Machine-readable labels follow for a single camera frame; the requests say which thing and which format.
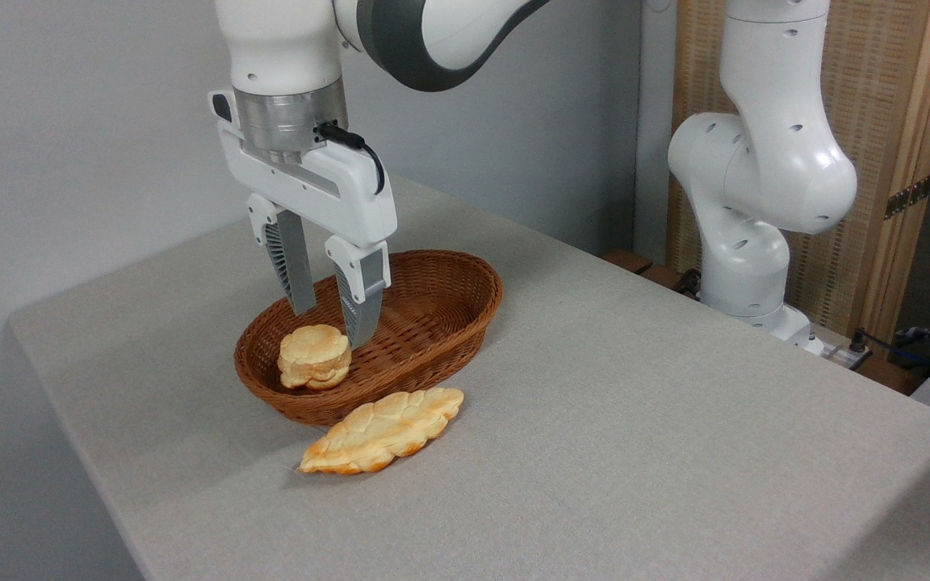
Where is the wooden woven folding screen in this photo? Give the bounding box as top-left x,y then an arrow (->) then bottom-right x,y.
667,0 -> 930,340

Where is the brown wicker basket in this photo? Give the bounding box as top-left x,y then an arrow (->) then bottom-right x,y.
234,249 -> 504,428

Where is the black plug with cable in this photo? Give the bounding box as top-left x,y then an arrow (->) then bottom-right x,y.
849,327 -> 930,369

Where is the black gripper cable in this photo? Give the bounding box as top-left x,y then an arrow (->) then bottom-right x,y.
317,121 -> 386,196

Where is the long braided bread loaf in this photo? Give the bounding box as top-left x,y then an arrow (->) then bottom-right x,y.
298,387 -> 465,475

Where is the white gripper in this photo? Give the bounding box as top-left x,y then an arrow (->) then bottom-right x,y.
208,90 -> 398,350

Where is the round knotted bread roll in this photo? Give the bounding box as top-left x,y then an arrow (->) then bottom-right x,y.
277,324 -> 352,391

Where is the dark metal screen hinge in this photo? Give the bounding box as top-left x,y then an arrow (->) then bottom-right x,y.
885,173 -> 930,220

